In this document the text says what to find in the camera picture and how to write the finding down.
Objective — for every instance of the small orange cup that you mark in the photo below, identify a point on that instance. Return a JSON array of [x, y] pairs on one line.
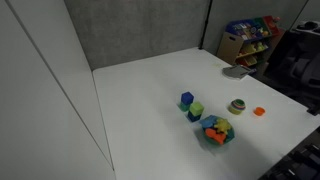
[[259, 111]]

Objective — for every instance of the multicolour stacked cups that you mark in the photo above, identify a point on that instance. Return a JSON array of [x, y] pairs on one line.
[[237, 106]]

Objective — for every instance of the teal foam cube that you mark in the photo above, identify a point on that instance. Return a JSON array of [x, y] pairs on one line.
[[184, 107]]

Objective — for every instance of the light green foam cube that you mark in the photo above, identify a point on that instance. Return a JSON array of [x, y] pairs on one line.
[[196, 108]]

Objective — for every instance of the dark blue foam cube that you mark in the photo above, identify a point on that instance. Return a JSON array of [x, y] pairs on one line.
[[193, 118]]

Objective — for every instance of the green bowl of toys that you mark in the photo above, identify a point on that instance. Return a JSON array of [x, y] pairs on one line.
[[217, 130]]

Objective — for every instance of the grey metal mounting plate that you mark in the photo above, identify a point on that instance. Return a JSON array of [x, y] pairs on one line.
[[236, 72]]

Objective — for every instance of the black vertical pole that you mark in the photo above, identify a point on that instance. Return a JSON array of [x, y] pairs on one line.
[[200, 47]]

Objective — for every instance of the toy storage shelf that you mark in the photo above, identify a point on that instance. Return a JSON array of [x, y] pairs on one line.
[[250, 42]]

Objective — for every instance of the black office chair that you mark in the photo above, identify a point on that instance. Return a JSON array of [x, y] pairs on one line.
[[294, 66]]

